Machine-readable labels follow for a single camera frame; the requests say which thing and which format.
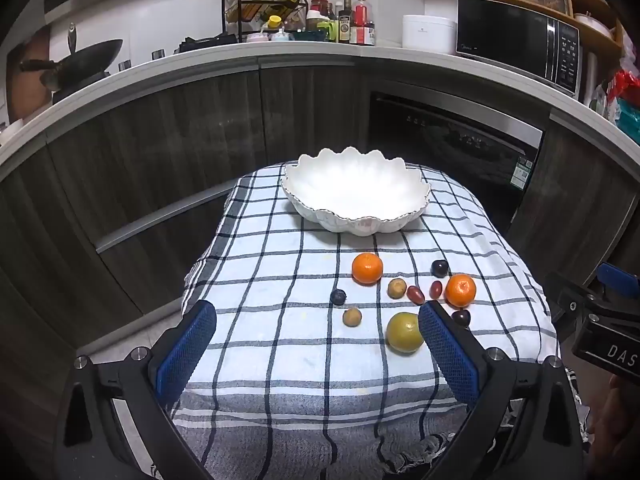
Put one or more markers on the white lidded pot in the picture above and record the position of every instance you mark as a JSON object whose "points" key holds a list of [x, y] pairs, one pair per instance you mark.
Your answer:
{"points": [[592, 22]]}

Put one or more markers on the white rice cooker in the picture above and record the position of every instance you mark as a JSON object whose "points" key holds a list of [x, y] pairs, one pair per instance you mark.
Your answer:
{"points": [[429, 34]]}

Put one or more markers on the white kitchen countertop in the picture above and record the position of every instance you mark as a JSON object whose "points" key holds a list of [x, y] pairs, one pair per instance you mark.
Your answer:
{"points": [[200, 57]]}

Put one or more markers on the dark sauce bottle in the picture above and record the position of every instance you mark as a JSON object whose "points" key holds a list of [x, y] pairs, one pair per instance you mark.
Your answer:
{"points": [[345, 25]]}

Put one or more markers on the teal dish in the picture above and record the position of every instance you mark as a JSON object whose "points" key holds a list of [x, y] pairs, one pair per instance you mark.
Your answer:
{"points": [[305, 35]]}

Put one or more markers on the red grape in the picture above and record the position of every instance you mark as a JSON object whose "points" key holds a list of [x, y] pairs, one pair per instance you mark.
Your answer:
{"points": [[436, 288], [415, 294]]}

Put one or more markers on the white black checked cloth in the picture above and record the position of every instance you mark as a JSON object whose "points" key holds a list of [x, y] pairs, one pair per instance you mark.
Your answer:
{"points": [[280, 310]]}

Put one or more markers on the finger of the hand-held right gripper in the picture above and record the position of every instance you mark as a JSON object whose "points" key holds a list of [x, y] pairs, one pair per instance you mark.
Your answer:
{"points": [[617, 276], [567, 300]]}

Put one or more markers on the black folded cloth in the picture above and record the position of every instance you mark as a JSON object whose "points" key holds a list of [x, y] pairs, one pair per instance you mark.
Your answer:
{"points": [[205, 42]]}

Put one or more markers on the orange mandarin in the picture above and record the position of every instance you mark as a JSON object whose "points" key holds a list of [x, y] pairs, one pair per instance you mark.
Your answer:
{"points": [[367, 268], [460, 290]]}

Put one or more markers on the dark wooden kitchen cabinet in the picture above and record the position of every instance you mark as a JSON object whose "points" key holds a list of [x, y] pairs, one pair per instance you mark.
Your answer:
{"points": [[150, 160]]}

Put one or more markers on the black built-in dishwasher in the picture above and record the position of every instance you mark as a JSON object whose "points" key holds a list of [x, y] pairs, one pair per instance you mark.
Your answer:
{"points": [[450, 145]]}

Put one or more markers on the black microwave oven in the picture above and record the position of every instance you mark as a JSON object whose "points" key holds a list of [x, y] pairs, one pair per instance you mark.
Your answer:
{"points": [[510, 45]]}

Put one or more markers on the red lid jar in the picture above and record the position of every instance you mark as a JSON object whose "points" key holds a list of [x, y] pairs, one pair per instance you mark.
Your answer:
{"points": [[318, 7]]}

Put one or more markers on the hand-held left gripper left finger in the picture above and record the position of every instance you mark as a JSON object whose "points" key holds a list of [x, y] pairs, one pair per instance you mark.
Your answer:
{"points": [[185, 355]]}

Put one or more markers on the yellow-green citrus fruit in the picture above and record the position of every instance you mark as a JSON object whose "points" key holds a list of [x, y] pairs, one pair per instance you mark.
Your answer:
{"points": [[402, 332]]}

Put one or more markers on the wooden cutting board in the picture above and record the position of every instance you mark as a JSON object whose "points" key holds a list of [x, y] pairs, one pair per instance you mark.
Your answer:
{"points": [[30, 75]]}

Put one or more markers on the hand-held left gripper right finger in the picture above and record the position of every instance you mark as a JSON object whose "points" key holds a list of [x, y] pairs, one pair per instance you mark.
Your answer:
{"points": [[447, 355]]}

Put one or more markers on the yellow lid jar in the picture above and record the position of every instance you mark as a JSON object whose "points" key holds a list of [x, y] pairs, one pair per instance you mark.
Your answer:
{"points": [[274, 22]]}

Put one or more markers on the brown longan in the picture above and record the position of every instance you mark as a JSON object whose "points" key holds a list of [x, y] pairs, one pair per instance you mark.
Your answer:
{"points": [[396, 288], [352, 317]]}

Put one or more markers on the black wok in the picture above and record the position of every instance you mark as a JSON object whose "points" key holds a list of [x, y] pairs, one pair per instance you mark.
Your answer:
{"points": [[87, 60]]}

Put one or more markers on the dark purple plum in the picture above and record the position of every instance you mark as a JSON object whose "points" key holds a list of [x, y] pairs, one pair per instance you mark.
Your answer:
{"points": [[439, 268]]}

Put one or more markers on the white scalloped bowl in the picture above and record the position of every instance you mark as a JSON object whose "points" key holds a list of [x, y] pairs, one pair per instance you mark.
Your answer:
{"points": [[355, 190]]}

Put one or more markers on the red plastic bag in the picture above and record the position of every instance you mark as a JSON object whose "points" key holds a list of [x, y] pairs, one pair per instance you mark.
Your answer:
{"points": [[627, 85]]}

